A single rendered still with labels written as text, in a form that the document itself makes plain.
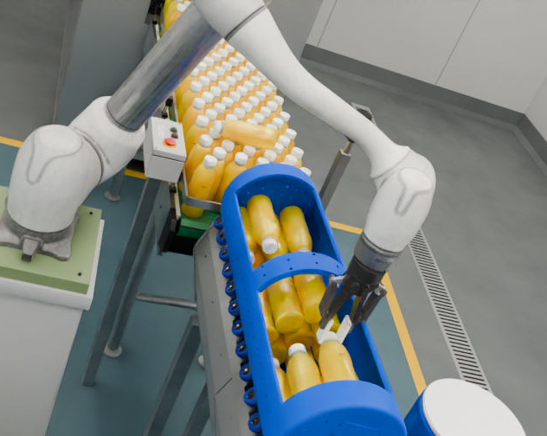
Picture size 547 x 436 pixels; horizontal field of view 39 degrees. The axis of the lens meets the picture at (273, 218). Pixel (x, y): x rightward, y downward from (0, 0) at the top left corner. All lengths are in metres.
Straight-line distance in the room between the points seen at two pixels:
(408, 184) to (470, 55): 5.62
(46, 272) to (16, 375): 0.34
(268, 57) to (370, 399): 0.68
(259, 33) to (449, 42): 5.55
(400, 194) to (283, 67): 0.33
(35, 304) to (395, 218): 0.87
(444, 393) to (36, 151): 1.12
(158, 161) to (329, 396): 1.03
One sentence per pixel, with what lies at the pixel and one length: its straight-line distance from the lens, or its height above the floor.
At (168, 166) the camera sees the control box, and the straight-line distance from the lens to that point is 2.29.
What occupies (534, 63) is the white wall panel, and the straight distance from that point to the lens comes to 7.31.
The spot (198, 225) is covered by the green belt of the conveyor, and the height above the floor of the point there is 0.90.
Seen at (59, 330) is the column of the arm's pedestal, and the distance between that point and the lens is 1.92.
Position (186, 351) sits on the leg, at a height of 0.51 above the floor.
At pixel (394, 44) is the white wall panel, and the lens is 6.81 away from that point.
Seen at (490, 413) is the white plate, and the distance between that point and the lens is 2.02.
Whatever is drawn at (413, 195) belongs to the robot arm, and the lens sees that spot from 1.47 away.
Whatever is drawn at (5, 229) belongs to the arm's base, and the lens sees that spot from 1.87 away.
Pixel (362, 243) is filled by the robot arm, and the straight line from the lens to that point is 1.55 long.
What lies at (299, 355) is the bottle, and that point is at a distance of 1.67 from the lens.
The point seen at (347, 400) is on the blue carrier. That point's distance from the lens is 1.50.
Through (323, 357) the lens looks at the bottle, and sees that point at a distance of 1.65.
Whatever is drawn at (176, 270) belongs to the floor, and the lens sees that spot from 3.65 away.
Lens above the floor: 2.19
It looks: 31 degrees down
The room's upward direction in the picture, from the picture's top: 24 degrees clockwise
